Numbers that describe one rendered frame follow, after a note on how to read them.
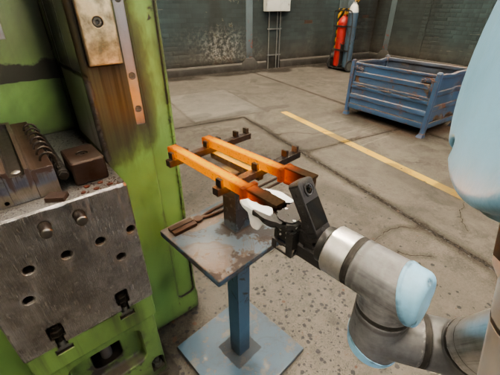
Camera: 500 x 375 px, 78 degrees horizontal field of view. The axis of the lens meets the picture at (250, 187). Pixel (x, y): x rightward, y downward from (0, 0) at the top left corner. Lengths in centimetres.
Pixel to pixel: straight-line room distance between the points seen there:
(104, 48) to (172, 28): 601
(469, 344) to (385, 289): 12
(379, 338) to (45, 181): 81
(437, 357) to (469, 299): 145
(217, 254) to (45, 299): 47
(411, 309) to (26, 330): 93
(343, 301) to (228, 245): 97
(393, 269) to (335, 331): 116
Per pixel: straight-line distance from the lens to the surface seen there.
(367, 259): 53
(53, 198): 88
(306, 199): 56
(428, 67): 480
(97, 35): 99
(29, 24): 132
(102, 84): 102
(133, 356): 143
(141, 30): 106
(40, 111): 135
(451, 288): 207
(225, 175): 74
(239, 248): 93
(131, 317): 120
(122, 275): 106
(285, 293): 175
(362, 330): 60
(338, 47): 798
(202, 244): 95
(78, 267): 99
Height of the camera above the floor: 133
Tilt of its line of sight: 31 degrees down
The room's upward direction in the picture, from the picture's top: straight up
